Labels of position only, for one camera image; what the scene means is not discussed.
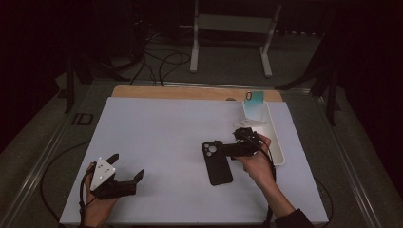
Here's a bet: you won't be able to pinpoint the person's left hand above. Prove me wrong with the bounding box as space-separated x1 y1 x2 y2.
83 161 121 223

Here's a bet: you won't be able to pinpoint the pink blue gradient phone case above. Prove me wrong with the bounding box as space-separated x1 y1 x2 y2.
244 90 266 123

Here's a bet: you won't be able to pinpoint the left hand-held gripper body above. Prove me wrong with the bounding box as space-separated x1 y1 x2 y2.
89 157 138 200

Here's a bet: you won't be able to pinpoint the white metal stand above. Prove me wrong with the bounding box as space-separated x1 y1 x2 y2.
189 0 283 79

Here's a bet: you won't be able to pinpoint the black phone case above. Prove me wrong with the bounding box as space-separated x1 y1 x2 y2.
201 141 234 186

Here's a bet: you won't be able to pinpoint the black floor cables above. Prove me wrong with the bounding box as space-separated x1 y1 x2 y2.
127 29 192 88

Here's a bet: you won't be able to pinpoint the white table mat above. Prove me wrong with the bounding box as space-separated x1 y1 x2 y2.
59 96 330 226

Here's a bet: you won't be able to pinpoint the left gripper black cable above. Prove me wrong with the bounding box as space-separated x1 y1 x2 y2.
39 141 96 228

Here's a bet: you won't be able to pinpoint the black rectangular floor bracket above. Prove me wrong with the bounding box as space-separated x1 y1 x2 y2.
71 112 95 126

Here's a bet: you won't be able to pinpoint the black stand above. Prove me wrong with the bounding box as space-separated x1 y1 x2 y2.
63 51 96 115
275 31 343 127

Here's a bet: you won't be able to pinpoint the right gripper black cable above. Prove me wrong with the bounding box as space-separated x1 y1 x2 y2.
251 136 335 228

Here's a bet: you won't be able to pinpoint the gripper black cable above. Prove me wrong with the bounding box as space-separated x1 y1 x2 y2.
251 136 335 228
39 141 96 228

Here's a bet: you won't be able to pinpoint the white long plastic tray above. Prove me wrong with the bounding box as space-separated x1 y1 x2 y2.
241 100 286 166

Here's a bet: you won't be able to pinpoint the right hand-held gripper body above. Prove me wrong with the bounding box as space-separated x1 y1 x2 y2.
233 118 268 159

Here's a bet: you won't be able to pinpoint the person's right hand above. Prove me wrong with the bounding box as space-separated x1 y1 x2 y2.
235 132 277 192

